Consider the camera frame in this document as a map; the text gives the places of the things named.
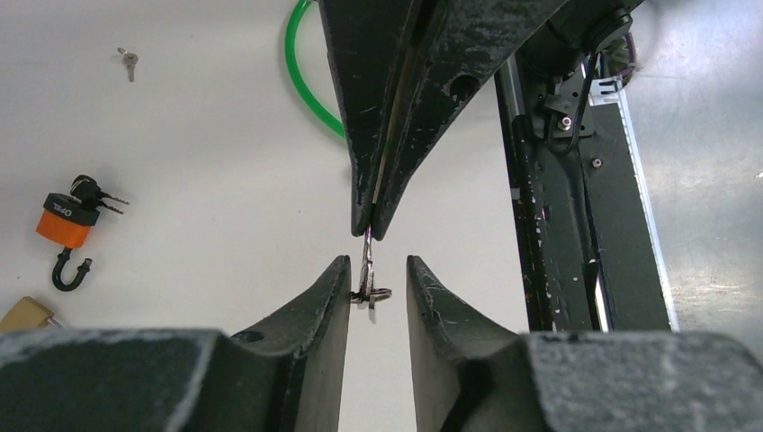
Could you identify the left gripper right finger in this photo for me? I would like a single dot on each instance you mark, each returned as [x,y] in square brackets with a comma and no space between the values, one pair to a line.
[471,374]

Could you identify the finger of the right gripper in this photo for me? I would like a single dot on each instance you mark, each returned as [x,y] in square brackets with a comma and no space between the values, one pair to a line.
[464,44]
[366,42]

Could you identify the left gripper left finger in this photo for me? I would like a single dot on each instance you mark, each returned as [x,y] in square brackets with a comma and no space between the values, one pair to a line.
[284,373]

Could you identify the green cable lock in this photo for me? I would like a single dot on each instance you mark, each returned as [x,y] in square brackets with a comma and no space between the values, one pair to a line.
[293,70]

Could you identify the small silver key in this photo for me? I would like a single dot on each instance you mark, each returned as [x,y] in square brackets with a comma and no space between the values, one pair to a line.
[129,60]
[368,295]

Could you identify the orange black padlock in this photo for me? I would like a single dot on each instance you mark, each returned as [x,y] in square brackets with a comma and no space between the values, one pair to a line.
[67,222]

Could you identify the black-headed key bunch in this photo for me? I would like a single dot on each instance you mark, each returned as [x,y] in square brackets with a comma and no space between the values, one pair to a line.
[91,195]

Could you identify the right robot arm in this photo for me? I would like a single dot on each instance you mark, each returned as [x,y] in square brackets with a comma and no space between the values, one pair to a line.
[403,71]

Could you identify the small brass padlock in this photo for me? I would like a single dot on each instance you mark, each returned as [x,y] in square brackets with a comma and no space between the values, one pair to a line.
[29,313]

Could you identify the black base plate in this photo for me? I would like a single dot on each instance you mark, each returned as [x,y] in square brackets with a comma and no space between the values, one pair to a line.
[589,250]

